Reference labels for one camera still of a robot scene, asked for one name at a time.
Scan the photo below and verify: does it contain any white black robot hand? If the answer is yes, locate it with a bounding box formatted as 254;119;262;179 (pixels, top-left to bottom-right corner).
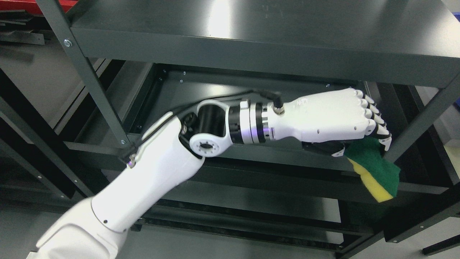
267;87;392;151

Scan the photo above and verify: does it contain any green yellow sponge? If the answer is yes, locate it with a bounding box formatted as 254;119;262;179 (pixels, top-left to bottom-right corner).
344;137;401;203

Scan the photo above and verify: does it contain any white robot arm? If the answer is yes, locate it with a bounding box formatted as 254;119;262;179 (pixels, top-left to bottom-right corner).
27;96;268;259

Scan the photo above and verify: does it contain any black metal shelf rack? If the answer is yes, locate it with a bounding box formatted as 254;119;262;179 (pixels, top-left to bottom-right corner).
1;0;459;259

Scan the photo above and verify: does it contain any red bin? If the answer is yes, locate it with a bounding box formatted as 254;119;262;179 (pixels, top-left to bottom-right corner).
0;0;78;14

